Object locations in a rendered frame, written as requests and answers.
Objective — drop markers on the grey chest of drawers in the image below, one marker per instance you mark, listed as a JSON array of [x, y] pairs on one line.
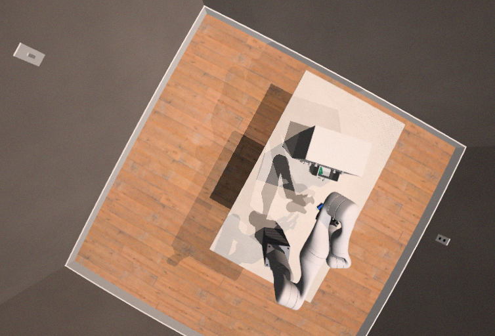
[[333, 149]]

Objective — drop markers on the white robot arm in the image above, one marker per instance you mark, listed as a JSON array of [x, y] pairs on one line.
[[315, 251]]

